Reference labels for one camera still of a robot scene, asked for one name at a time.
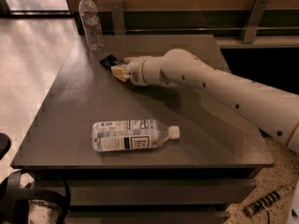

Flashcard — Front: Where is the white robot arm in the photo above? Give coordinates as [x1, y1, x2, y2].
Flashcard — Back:
[111, 49, 299, 153]

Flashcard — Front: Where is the left metal wall bracket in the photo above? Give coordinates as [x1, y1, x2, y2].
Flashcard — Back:
[110, 0, 125, 35]

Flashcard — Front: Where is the black cable on floor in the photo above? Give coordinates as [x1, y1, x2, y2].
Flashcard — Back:
[261, 199, 271, 224]

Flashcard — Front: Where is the grey table with shelves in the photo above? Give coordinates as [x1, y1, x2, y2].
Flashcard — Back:
[12, 38, 273, 224]

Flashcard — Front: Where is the power strip on floor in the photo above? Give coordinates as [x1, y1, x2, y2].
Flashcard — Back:
[243, 185, 292, 217]

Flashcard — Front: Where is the black chair base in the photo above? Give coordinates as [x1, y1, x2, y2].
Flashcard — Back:
[0, 133, 72, 224]

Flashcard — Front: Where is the metal wall bracket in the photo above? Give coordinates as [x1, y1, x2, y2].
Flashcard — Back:
[240, 0, 269, 44]
[110, 0, 125, 35]

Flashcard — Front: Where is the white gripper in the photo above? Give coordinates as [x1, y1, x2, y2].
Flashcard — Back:
[111, 56, 152, 86]

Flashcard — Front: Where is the right metal wall bracket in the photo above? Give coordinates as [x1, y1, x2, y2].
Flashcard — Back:
[240, 0, 269, 44]

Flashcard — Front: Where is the lying clear labelled water bottle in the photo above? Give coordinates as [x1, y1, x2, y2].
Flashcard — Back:
[91, 119, 180, 152]

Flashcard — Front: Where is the upright clear water bottle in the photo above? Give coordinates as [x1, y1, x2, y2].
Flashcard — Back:
[78, 0, 105, 51]

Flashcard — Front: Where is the dark blue rxbar wrapper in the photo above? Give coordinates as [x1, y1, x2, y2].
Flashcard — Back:
[99, 55, 124, 69]

